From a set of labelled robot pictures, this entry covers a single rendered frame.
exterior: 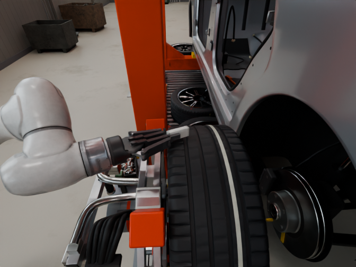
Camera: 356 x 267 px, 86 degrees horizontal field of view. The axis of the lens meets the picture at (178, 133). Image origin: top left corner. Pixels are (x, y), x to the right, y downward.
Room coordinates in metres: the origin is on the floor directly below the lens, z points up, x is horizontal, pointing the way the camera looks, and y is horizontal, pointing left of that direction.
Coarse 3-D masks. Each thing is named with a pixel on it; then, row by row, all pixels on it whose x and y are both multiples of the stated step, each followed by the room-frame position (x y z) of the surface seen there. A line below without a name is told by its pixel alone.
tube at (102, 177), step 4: (100, 176) 0.43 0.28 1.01; (104, 176) 0.43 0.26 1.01; (108, 176) 0.43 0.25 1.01; (100, 180) 0.43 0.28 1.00; (104, 180) 0.42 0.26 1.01; (108, 180) 0.42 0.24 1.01; (112, 180) 0.42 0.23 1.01; (116, 180) 0.42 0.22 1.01; (120, 180) 0.42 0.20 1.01; (124, 180) 0.42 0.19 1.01; (128, 180) 0.42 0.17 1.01; (132, 180) 0.42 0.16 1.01; (136, 180) 0.42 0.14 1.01; (116, 184) 0.41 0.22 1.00; (120, 184) 0.41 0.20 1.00; (124, 184) 0.41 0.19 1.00; (128, 184) 0.41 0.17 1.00; (132, 184) 0.41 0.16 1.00; (136, 184) 0.41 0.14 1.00
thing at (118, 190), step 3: (138, 159) 1.04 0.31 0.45; (138, 162) 1.01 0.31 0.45; (138, 165) 0.98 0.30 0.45; (138, 168) 0.95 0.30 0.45; (138, 171) 0.92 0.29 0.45; (138, 174) 0.90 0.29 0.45; (138, 177) 0.87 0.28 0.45; (114, 186) 0.79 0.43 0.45; (117, 186) 0.79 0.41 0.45; (126, 186) 0.79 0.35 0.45; (129, 186) 0.79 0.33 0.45; (132, 186) 0.79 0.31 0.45; (135, 186) 0.79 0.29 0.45; (117, 189) 0.77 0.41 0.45; (120, 189) 0.77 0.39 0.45; (129, 189) 0.77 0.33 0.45; (132, 189) 0.77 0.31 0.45; (135, 189) 0.77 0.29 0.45; (117, 192) 0.74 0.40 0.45; (120, 192) 0.74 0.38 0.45; (129, 192) 0.74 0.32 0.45
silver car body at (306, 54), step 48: (192, 0) 3.05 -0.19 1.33; (240, 0) 2.85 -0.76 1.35; (288, 0) 0.66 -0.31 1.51; (336, 0) 0.47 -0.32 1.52; (192, 48) 2.92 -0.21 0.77; (240, 48) 2.59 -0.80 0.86; (288, 48) 0.58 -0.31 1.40; (336, 48) 0.41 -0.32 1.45; (240, 96) 0.89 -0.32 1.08; (336, 96) 0.35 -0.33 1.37
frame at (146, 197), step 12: (156, 156) 0.43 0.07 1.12; (144, 168) 0.38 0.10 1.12; (156, 168) 0.38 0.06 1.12; (144, 180) 0.33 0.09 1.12; (156, 180) 0.33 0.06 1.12; (144, 192) 0.30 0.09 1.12; (156, 192) 0.30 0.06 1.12; (144, 204) 0.27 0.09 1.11; (156, 204) 0.27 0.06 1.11; (144, 252) 0.19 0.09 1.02; (156, 252) 0.19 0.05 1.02; (144, 264) 0.17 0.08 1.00; (156, 264) 0.17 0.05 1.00
